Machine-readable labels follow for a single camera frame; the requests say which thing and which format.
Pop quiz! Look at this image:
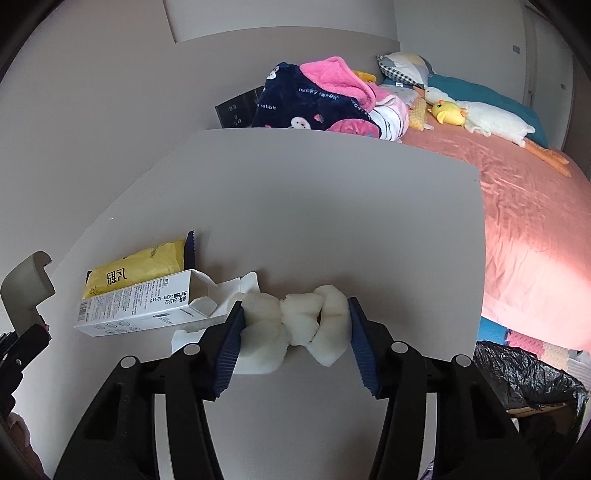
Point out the bed with pink sheet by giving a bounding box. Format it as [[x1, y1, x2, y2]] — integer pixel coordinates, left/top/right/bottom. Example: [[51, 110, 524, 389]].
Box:
[[402, 111, 591, 354]]

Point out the pink white striped garment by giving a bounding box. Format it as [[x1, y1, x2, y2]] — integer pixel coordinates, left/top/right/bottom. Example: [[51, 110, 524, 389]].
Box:
[[369, 90, 411, 143]]

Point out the brown cardboard box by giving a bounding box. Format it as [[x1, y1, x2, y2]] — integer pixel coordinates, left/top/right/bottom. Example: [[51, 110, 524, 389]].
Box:
[[505, 401, 580, 418]]

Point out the white room door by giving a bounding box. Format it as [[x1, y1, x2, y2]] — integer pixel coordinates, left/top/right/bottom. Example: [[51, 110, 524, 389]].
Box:
[[526, 9, 578, 116]]

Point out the teal pillow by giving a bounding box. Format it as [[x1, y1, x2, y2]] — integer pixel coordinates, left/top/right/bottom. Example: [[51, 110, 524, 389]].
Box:
[[427, 74, 548, 148]]

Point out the yellow knitted plush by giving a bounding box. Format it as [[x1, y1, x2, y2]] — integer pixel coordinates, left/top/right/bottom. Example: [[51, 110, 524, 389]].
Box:
[[409, 99, 430, 131]]

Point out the colourful foam floor mat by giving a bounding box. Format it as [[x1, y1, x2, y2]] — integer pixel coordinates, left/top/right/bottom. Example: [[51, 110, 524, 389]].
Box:
[[478, 318, 591, 370]]

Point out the white foam packing piece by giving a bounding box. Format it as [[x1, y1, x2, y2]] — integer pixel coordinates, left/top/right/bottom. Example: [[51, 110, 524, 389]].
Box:
[[233, 284, 354, 374]]

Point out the yellow duck plush toy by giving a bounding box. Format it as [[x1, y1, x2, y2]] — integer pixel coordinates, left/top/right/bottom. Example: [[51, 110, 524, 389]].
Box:
[[431, 99, 468, 126]]

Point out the black trash bag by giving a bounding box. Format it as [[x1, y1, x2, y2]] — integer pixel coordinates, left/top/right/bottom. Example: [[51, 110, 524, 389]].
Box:
[[473, 340, 589, 444]]

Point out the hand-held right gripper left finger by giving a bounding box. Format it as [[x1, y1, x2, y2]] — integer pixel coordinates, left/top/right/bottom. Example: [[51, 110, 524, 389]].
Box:
[[53, 300, 245, 480]]

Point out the white printed carton box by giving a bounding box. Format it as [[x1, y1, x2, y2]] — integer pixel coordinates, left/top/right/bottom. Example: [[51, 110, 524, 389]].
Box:
[[74, 269, 218, 339]]

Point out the black socket panel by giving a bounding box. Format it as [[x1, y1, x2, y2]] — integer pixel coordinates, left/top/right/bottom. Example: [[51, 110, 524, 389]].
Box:
[[215, 88, 266, 129]]

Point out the yellow snack packet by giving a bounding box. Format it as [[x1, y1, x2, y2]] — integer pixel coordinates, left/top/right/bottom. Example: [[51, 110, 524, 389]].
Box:
[[82, 231, 197, 301]]

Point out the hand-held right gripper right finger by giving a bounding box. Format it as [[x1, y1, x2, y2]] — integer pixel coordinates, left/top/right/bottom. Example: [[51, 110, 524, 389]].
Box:
[[347, 296, 541, 480]]

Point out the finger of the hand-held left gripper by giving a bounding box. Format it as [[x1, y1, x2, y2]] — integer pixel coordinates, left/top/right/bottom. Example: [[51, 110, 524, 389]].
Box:
[[0, 320, 51, 416]]

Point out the checked patchwork pillow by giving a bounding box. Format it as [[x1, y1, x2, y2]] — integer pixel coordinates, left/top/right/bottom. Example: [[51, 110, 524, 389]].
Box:
[[376, 53, 435, 88]]

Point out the white goose plush toy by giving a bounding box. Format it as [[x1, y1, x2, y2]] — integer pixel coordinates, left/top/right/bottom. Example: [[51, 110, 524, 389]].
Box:
[[424, 87, 571, 177]]

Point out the grey dotted cloth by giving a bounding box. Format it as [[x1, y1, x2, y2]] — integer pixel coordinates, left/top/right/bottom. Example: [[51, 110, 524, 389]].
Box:
[[379, 83, 419, 109]]

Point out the navy and pink fleece garment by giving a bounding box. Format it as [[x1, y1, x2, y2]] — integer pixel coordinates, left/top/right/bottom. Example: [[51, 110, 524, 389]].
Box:
[[250, 56, 384, 139]]

